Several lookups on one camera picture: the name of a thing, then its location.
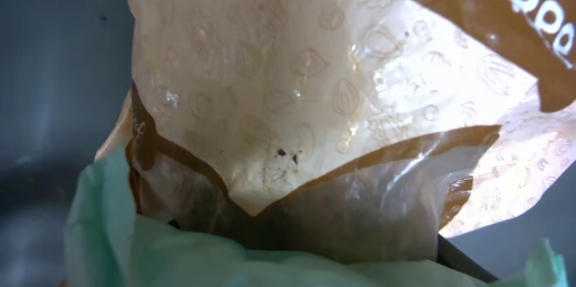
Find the grey plastic mesh basket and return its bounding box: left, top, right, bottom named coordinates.
left=1, top=0, right=437, bottom=286

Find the teal wipes packet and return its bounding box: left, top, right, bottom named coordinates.
left=62, top=145, right=571, bottom=287

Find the beige brown snack bag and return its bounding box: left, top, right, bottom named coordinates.
left=100, top=0, right=575, bottom=263

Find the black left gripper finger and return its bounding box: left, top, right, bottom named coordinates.
left=436, top=235, right=498, bottom=283

